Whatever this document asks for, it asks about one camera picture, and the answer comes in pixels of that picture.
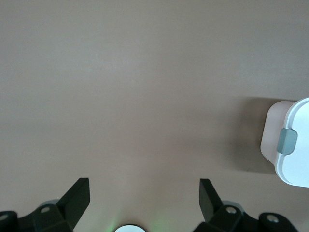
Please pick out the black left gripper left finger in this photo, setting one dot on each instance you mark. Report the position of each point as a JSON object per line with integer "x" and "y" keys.
{"x": 67, "y": 207}

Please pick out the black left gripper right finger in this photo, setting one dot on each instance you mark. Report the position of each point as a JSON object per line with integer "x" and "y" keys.
{"x": 217, "y": 217}

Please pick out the white box lid grey latches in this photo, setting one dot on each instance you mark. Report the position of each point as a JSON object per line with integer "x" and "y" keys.
{"x": 299, "y": 157}

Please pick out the brown table cover mat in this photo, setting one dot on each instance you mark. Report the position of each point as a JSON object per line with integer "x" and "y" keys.
{"x": 120, "y": 84}

